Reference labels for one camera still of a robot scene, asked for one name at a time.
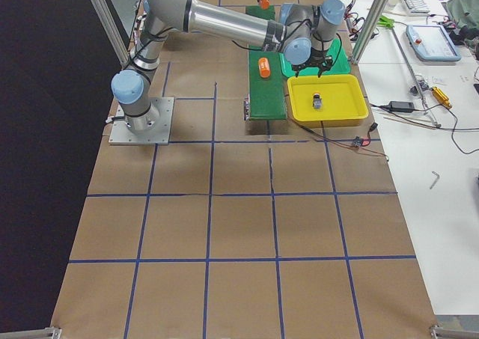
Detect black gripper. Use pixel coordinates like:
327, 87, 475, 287
291, 52, 333, 77

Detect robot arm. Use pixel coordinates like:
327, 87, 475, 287
111, 0, 345, 135

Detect green plastic tray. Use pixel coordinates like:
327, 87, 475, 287
279, 38, 350, 77

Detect yellow plastic tray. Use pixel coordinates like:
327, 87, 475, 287
287, 74, 369, 127

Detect green conveyor belt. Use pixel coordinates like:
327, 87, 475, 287
242, 4, 288, 122

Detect green plastic clip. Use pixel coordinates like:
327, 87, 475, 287
377, 15, 395, 28

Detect wooden stick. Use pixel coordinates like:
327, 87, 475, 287
383, 116, 441, 130

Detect small circuit board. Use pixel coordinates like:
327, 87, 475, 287
351, 136, 364, 148

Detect black power adapter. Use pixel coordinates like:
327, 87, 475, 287
388, 101, 415, 113

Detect teach pendant tablet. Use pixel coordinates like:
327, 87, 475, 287
405, 25, 462, 62

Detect gold power resistor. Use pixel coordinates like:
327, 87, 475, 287
430, 86, 452, 109

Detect metal allen key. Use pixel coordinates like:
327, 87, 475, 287
429, 171, 440, 189

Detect red and black wires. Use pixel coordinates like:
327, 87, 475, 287
297, 120, 390, 164

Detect aluminium frame post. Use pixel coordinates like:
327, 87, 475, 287
350, 0, 388, 64

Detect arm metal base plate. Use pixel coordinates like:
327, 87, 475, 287
109, 97, 175, 145

